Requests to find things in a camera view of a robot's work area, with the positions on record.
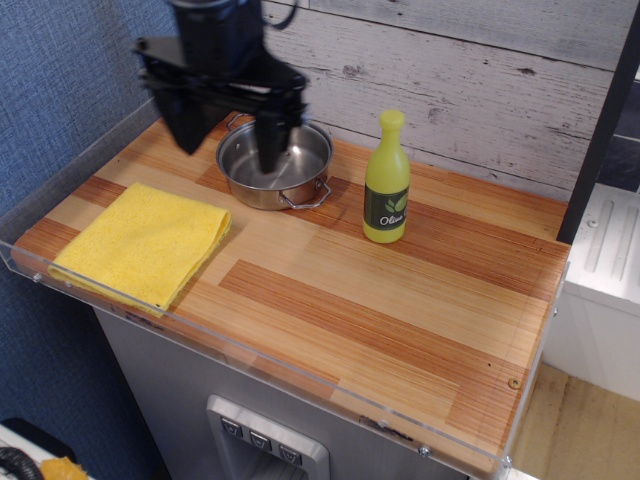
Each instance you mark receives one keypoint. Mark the stainless steel pot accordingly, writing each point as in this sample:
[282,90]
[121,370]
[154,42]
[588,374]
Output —
[299,180]

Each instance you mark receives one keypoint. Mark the clear acrylic counter guard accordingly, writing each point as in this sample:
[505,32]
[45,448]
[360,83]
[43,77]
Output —
[430,342]

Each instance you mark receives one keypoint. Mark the dark vertical post right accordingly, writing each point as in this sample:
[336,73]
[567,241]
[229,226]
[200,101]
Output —
[615,100]

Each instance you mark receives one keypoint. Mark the yellow olive oil bottle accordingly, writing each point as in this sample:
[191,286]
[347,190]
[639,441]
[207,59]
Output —
[387,181]

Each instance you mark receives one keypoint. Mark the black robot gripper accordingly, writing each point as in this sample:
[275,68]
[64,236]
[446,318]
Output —
[218,62]

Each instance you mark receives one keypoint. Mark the yellow towel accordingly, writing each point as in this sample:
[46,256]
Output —
[144,248]

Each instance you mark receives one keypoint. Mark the yellow object bottom left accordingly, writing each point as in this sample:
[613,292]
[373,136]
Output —
[62,469]

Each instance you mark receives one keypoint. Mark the white appliance at right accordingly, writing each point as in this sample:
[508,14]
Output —
[594,334]

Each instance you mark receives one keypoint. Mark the silver dispenser panel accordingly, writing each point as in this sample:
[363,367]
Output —
[252,446]

